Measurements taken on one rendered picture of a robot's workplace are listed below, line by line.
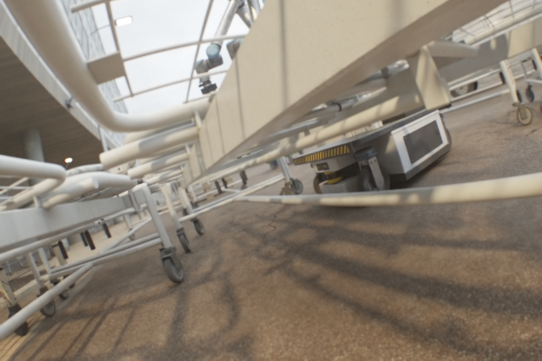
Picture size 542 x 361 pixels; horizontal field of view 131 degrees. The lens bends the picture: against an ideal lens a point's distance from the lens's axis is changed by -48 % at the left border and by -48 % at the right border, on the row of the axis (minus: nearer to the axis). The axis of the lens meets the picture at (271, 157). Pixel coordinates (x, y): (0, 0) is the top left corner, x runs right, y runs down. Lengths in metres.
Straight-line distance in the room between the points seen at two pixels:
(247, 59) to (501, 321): 0.50
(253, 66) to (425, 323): 0.47
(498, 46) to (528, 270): 0.49
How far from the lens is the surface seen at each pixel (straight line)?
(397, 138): 1.14
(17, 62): 4.85
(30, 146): 7.19
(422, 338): 0.47
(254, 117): 0.17
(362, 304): 0.57
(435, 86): 0.27
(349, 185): 1.20
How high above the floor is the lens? 0.37
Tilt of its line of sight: level
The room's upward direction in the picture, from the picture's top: 21 degrees counter-clockwise
